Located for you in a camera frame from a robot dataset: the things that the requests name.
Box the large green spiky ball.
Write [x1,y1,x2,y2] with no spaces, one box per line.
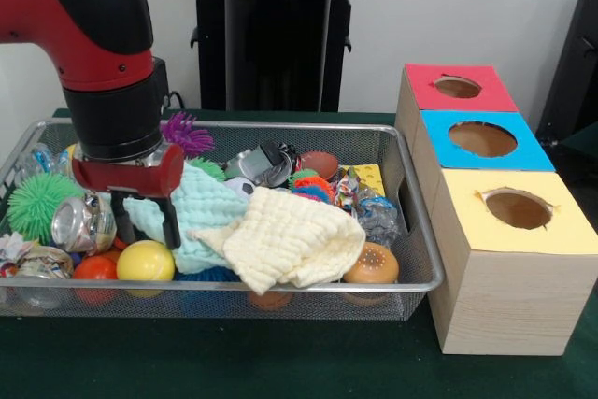
[7,172,86,246]

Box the purple spiky ball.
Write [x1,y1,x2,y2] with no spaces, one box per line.
[160,112,216,160]

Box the silver mesh bin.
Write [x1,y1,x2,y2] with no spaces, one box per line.
[0,117,445,321]

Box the cream cloth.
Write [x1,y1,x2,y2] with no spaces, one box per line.
[186,186,367,296]

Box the orange ball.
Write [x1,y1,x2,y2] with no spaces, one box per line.
[73,256,119,281]

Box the large yellow ball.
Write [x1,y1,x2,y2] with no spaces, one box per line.
[116,240,177,282]

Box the yellow toy cheese wedge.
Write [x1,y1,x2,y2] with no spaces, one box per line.
[348,164,387,199]

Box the small soccer ball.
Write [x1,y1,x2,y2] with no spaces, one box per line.
[223,177,257,197]

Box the toy burger bun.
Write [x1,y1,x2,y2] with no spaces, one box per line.
[343,242,401,284]

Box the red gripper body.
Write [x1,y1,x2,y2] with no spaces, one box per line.
[70,143,186,205]

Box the black upright panel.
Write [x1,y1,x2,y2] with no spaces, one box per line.
[535,0,598,143]

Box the clear plastic jar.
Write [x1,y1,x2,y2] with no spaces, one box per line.
[50,195,118,253]

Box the dark green table cloth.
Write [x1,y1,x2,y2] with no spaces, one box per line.
[0,107,598,399]
[548,133,598,176]

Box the mint green cloth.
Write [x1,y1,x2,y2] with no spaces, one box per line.
[121,160,249,274]

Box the brown toy football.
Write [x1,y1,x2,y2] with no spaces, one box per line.
[298,150,340,181]

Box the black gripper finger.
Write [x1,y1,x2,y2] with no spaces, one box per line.
[158,195,182,250]
[110,191,137,242]

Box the wooden box with three holes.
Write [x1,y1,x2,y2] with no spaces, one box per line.
[394,64,598,356]

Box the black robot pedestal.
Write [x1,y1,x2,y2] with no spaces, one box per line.
[180,0,376,113]

